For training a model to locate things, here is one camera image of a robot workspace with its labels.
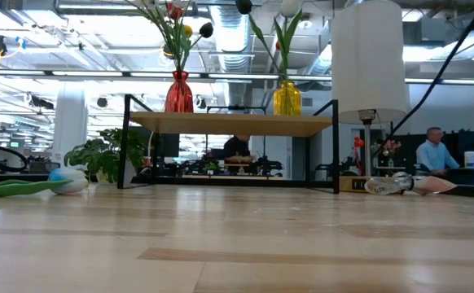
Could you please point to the yellow glass vase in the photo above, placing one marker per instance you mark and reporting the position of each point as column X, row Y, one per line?
column 287, row 99

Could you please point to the red glass vase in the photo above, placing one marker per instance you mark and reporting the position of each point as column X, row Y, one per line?
column 178, row 97

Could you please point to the red artificial tulip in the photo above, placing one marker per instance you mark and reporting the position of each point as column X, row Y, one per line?
column 174, row 11

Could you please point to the wooden shelf with black legs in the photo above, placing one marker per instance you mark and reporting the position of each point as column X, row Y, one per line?
column 229, row 124

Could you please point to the person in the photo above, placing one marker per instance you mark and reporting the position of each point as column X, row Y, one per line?
column 434, row 156
column 237, row 148

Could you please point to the small red object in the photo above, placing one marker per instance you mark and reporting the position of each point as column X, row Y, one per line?
column 358, row 142

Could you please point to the green leafy potted plant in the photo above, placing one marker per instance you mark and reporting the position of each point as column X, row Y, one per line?
column 98, row 156

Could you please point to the clear plastic wrapped packet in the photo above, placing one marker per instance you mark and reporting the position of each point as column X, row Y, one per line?
column 387, row 185

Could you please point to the pink flower bouquet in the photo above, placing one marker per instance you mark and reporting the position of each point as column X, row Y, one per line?
column 392, row 147

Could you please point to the white shade table lamp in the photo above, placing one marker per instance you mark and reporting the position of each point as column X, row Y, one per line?
column 367, row 61

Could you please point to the long linear ceiling light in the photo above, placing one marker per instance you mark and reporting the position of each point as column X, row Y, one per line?
column 98, row 73

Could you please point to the white building column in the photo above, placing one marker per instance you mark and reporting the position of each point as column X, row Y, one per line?
column 70, row 130

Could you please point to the white cylinder container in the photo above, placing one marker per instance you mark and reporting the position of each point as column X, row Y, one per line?
column 470, row 159

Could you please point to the silver ventilation duct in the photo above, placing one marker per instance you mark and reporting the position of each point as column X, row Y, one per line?
column 231, row 61

